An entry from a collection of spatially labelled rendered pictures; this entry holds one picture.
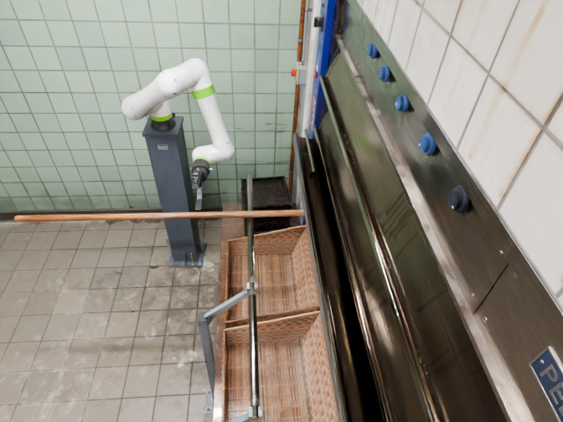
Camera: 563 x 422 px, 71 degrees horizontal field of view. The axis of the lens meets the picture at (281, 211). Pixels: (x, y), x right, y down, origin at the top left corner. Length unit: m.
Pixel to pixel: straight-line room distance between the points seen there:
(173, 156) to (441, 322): 1.98
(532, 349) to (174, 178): 2.27
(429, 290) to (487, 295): 0.19
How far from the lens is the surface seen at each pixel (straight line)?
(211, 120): 2.10
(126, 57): 2.86
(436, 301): 0.89
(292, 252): 2.47
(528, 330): 0.67
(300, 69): 2.43
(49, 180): 3.63
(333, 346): 1.20
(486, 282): 0.74
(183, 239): 3.03
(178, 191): 2.70
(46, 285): 3.44
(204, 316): 1.82
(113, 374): 2.88
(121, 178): 3.43
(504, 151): 0.66
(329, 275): 1.37
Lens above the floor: 2.50
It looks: 44 degrees down
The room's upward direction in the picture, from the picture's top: 3 degrees clockwise
